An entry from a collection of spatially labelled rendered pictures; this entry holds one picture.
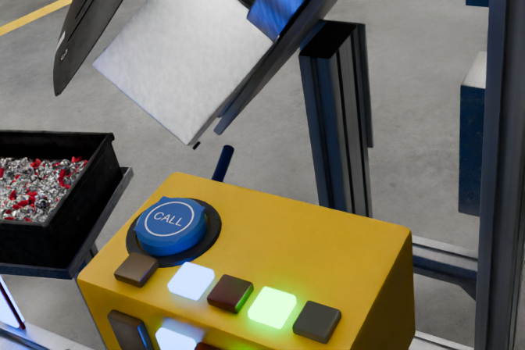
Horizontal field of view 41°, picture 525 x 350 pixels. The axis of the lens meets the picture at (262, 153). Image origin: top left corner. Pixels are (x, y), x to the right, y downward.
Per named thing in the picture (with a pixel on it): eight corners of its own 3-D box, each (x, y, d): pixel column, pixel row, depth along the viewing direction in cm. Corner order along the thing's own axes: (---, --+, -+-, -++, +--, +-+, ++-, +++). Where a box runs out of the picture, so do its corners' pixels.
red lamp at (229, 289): (255, 289, 35) (253, 281, 35) (237, 316, 34) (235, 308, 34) (225, 280, 36) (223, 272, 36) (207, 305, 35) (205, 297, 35)
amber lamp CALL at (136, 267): (161, 266, 38) (158, 258, 37) (141, 290, 37) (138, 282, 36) (134, 257, 39) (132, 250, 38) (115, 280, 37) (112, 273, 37)
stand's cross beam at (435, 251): (487, 272, 102) (489, 253, 100) (480, 291, 100) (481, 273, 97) (368, 241, 111) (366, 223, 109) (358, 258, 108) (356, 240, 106)
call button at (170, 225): (223, 223, 40) (216, 201, 39) (184, 271, 38) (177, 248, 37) (167, 208, 42) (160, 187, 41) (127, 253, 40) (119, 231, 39)
